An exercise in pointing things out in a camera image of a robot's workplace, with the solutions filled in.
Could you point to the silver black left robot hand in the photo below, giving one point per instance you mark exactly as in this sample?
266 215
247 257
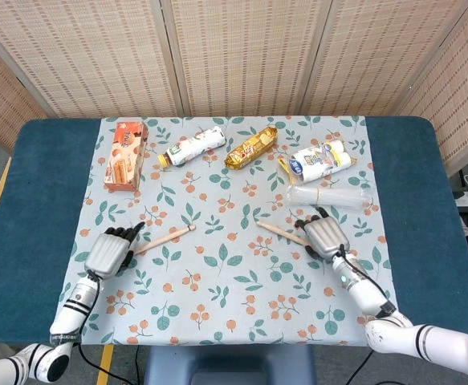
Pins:
105 252

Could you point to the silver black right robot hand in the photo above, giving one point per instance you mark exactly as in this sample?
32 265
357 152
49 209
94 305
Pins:
326 238

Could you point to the wooden stick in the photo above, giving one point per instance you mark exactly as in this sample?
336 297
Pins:
282 232
165 239

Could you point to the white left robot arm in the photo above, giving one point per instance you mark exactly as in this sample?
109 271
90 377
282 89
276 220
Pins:
75 309

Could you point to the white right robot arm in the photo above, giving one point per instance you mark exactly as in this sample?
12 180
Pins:
366 293

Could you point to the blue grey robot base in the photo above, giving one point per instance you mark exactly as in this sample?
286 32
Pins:
225 365

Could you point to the clear plastic cup sleeve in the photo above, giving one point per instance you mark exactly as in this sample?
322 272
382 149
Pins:
330 196

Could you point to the white blue roll pack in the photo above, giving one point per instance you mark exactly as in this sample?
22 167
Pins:
318 160

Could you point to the dark blue table cover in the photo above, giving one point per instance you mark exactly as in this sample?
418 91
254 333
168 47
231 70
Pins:
45 192

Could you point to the orange wafer biscuit box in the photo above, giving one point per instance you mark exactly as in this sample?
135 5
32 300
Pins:
123 160

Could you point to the golden cracker packet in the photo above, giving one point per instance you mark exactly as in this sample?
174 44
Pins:
251 147

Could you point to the floral leaf print tablecloth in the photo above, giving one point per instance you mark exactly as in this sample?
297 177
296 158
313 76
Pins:
217 288

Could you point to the white bottle with yellow cap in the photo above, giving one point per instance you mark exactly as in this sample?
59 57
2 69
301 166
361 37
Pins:
195 145

